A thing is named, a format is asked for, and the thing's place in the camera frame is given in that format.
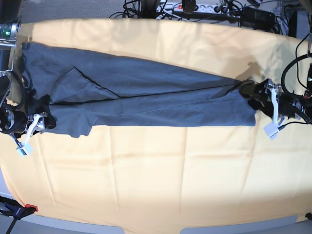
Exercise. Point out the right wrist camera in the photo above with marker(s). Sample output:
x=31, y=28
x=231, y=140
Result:
x=24, y=150

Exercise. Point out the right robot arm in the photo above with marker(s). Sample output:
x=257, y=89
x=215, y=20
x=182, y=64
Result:
x=10, y=21

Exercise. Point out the black power adapter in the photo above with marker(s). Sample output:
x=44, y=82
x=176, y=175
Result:
x=255, y=15

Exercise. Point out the blue-grey T-shirt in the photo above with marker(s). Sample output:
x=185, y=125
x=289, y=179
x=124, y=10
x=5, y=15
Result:
x=89, y=88

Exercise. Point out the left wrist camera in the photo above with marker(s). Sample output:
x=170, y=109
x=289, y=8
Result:
x=271, y=130

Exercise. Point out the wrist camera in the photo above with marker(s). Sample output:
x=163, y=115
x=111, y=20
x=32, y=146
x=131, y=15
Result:
x=271, y=130
x=24, y=150

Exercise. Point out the blue red table clamp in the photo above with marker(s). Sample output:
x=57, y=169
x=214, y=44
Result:
x=11, y=208

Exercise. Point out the yellow table cloth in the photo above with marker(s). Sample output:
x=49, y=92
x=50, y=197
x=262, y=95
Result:
x=161, y=180

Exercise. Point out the white power strip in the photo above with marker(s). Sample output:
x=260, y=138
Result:
x=201, y=10

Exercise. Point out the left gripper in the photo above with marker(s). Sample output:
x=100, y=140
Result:
x=288, y=106

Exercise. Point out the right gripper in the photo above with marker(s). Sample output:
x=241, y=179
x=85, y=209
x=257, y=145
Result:
x=17, y=122

